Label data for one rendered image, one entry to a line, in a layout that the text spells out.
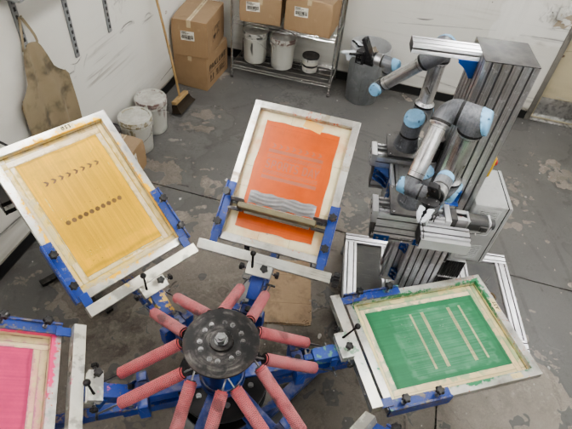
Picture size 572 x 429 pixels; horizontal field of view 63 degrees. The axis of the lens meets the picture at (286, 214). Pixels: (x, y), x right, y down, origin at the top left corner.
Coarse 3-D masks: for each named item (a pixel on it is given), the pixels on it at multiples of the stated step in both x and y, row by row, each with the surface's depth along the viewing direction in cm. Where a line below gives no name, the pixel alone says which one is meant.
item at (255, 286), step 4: (252, 276) 229; (252, 280) 228; (256, 280) 228; (260, 280) 228; (252, 284) 228; (256, 284) 228; (260, 284) 228; (252, 288) 228; (256, 288) 227; (260, 288) 227; (248, 292) 227; (252, 292) 227; (256, 292) 227; (248, 296) 227; (252, 296) 227; (256, 296) 226
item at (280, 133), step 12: (264, 132) 255; (276, 132) 255; (288, 132) 254; (300, 132) 254; (264, 144) 254; (288, 144) 253; (264, 156) 252; (252, 180) 249; (264, 180) 249; (264, 192) 247; (276, 192) 247; (240, 216) 245; (252, 216) 245; (252, 228) 243; (264, 228) 243
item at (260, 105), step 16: (256, 112) 255; (288, 112) 253; (304, 112) 252; (352, 128) 248; (352, 144) 246; (240, 160) 249; (240, 176) 250; (336, 192) 241; (224, 224) 242; (240, 240) 239; (256, 240) 238; (288, 256) 237; (304, 256) 234
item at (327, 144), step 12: (312, 132) 253; (300, 144) 252; (312, 144) 252; (324, 144) 251; (336, 144) 251; (324, 168) 248; (324, 180) 246; (288, 192) 246; (300, 192) 246; (312, 192) 245; (324, 192) 245; (276, 228) 242; (288, 228) 242; (300, 228) 241; (300, 240) 240
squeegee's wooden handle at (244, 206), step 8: (240, 208) 238; (248, 208) 235; (256, 208) 235; (264, 208) 235; (272, 216) 236; (280, 216) 233; (288, 216) 233; (296, 216) 232; (304, 224) 233; (312, 224) 231
